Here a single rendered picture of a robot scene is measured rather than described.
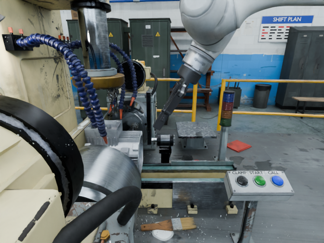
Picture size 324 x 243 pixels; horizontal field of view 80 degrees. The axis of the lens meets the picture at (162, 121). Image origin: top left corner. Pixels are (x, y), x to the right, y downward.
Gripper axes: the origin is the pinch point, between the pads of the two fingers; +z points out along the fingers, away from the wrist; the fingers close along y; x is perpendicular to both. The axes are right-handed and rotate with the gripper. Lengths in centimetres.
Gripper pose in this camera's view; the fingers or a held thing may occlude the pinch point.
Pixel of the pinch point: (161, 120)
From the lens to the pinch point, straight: 69.1
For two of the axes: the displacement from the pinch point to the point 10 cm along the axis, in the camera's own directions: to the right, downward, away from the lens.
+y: 0.0, 3.4, -9.4
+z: -5.0, 8.1, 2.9
